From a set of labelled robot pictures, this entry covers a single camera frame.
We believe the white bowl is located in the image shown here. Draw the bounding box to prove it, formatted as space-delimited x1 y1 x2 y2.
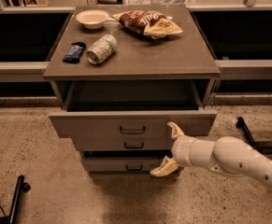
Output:
76 9 109 30

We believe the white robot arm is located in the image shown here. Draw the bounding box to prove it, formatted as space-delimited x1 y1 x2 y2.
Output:
150 121 272 189

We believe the green white soda can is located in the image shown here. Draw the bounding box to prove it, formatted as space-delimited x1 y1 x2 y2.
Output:
86 35 117 64

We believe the grey top drawer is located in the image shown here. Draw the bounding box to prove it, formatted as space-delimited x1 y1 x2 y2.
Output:
50 79 217 138

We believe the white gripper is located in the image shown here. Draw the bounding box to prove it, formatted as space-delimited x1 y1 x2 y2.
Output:
150 121 195 177

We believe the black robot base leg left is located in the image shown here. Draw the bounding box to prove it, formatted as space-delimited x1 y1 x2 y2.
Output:
0 175 31 224

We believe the grey middle drawer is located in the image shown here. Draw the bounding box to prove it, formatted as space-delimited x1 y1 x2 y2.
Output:
73 137 171 151

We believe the dark blue snack bar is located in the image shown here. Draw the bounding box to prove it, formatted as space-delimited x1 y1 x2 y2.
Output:
63 42 86 63

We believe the metal railing frame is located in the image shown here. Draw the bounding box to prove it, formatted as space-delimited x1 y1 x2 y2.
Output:
0 0 272 83

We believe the grey drawer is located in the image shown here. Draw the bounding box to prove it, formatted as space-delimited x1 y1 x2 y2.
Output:
50 79 217 138
73 137 171 151
81 157 163 173

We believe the brown chip bag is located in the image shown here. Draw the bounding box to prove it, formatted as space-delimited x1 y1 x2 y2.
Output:
113 10 182 39

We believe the grey drawer cabinet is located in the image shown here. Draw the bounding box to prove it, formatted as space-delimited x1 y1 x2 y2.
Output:
44 5 220 177

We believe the grey bottom drawer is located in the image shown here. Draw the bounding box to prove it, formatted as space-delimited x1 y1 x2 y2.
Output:
81 157 163 173

